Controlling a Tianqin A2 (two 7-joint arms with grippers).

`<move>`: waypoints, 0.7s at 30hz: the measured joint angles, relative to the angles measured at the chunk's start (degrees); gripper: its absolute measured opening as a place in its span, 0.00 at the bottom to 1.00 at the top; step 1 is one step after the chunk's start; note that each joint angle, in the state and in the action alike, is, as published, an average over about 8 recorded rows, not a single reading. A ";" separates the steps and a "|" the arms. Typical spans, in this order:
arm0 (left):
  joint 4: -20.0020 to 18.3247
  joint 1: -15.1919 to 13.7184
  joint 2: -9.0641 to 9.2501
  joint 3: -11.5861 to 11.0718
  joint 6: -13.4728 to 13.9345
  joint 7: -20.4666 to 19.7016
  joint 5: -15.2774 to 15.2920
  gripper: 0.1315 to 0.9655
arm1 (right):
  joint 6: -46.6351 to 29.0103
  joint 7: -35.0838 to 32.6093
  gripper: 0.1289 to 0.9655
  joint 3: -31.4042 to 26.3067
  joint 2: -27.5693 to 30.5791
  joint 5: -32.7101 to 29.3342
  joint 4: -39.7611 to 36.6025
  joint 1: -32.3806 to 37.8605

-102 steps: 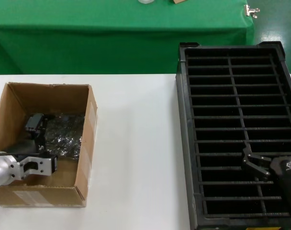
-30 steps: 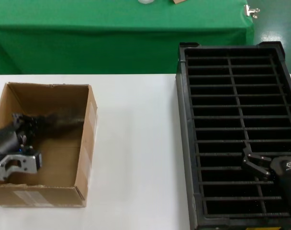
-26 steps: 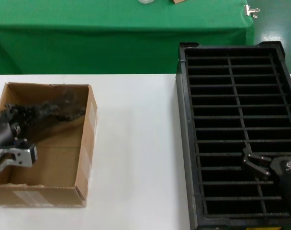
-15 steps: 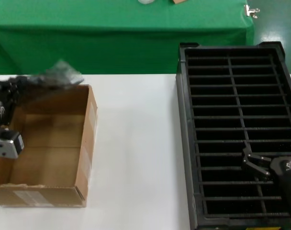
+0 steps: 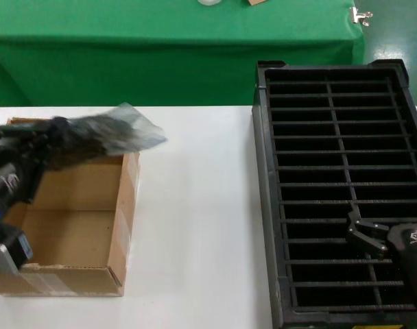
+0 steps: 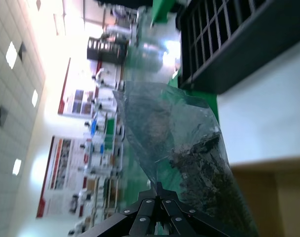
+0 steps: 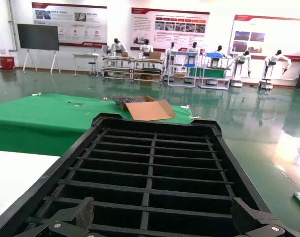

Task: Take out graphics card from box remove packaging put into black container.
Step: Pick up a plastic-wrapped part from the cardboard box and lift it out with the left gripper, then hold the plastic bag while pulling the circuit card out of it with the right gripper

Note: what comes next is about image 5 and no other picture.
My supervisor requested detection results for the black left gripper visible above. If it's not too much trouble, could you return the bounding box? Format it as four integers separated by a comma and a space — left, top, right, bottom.
0, 118, 72, 234

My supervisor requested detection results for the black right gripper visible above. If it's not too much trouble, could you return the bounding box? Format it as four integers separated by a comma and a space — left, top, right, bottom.
345, 209, 417, 306

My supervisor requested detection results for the translucent grey antistatic bag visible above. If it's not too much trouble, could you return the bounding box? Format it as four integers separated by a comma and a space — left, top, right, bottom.
53, 101, 169, 162

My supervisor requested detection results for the brown open cardboard box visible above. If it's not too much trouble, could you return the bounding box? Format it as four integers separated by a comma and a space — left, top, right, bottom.
0, 117, 141, 297

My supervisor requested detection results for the black slotted plastic container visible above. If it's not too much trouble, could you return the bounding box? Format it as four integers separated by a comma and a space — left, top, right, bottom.
252, 60, 417, 329

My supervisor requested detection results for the green cloth covered table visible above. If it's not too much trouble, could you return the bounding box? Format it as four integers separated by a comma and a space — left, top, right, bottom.
0, 0, 366, 108

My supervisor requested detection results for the silver binder clip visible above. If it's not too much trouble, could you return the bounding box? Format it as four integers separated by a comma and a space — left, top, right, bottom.
349, 6, 374, 27

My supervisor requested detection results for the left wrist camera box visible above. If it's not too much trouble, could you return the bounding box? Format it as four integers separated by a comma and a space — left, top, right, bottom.
0, 224, 34, 277

